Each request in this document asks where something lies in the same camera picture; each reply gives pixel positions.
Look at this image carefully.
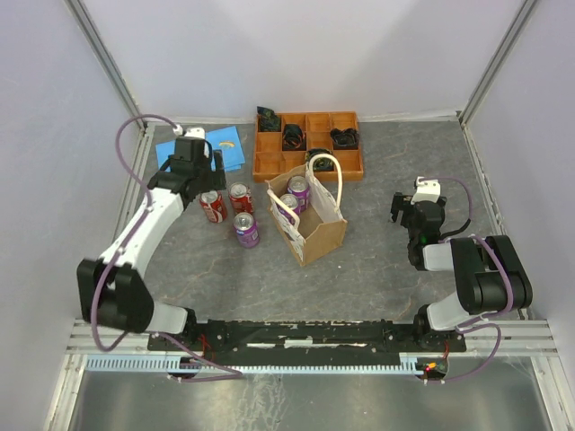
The red cola can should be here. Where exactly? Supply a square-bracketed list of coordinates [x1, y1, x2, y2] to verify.
[199, 190, 227, 224]
[228, 182, 254, 215]

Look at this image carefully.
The purple can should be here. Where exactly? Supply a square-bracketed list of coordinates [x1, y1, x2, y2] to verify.
[287, 175, 311, 212]
[279, 193, 300, 215]
[234, 212, 260, 248]

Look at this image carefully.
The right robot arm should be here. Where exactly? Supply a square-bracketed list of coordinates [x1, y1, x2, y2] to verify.
[390, 192, 533, 351]

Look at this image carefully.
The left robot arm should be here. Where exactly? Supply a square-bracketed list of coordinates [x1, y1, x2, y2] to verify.
[76, 128, 226, 350]

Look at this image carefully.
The brown canvas bag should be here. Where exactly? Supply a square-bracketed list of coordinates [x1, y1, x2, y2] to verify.
[267, 154, 348, 266]

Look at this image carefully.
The blue printed folded cloth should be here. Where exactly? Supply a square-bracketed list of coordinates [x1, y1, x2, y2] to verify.
[155, 127, 245, 172]

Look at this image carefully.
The orange wooden divided tray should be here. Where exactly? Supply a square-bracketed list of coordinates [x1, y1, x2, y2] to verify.
[252, 111, 365, 182]

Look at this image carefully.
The purple can back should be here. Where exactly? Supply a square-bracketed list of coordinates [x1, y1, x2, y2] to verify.
[287, 175, 311, 212]

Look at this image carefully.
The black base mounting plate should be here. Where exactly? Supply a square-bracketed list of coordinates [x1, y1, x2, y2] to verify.
[174, 320, 466, 367]

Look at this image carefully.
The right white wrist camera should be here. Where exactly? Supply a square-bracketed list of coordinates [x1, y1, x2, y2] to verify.
[411, 176, 441, 205]

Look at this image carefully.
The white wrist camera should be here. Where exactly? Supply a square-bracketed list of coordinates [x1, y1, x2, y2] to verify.
[172, 125, 206, 140]
[411, 176, 441, 205]

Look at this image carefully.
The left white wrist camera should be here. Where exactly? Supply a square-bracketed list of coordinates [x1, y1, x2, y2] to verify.
[172, 125, 206, 140]

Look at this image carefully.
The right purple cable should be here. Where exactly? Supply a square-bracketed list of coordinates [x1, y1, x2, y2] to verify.
[421, 175, 517, 385]

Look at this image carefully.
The aluminium frame rail front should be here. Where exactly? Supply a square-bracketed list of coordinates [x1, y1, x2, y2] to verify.
[65, 320, 558, 359]

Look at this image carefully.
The left aluminium corner post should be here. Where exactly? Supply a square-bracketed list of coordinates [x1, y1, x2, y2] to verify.
[64, 0, 141, 116]

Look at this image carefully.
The aluminium corner post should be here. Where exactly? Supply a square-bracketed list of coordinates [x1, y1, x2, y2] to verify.
[64, 0, 141, 116]
[458, 0, 539, 128]

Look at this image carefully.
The blue slotted cable duct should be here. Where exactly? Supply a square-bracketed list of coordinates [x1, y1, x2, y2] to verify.
[85, 355, 423, 376]

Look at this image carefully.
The right aluminium corner post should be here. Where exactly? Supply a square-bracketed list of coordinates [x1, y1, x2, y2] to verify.
[458, 0, 539, 128]

